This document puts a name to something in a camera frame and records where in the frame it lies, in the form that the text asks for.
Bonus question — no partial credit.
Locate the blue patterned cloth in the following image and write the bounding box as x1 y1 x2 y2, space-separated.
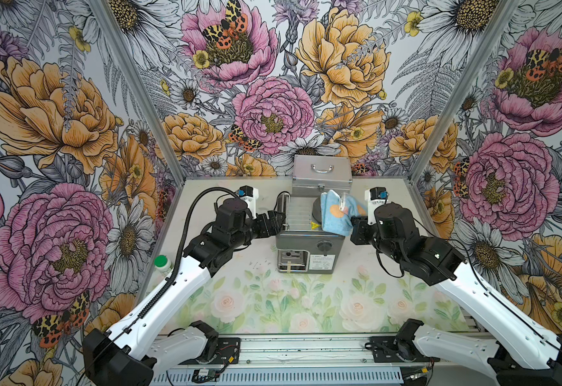
320 190 367 236

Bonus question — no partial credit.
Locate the grey coffee machine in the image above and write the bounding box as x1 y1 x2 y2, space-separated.
275 192 345 274

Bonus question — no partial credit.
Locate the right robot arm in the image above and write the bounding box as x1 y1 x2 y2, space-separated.
351 203 562 385

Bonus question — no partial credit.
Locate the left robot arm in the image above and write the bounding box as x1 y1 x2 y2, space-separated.
82 197 286 385

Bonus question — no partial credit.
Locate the silver aluminium case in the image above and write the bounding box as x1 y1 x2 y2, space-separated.
291 154 353 197

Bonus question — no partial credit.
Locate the green cap white bottle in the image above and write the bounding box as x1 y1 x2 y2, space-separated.
154 255 173 275

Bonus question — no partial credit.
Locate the coffee machine power cord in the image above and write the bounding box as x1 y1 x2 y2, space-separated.
273 190 291 218

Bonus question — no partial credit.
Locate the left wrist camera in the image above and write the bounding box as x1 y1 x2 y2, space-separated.
237 185 259 216

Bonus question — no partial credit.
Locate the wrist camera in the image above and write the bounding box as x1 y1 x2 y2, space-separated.
237 185 259 216
364 187 389 221

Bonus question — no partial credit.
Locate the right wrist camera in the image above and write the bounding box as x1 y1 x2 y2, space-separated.
364 187 389 221

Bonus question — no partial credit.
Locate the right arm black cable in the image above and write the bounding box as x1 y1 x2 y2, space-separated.
375 211 562 386

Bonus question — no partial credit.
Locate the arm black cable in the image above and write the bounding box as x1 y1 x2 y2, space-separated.
375 211 562 386
74 187 242 386

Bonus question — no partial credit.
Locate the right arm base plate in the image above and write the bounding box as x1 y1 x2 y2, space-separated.
364 335 439 364

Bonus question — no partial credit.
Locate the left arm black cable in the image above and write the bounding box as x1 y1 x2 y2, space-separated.
74 187 242 386

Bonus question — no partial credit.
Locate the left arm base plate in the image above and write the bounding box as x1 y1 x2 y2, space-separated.
177 337 242 366

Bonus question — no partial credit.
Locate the aluminium front rail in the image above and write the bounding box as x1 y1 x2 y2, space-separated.
98 332 518 386

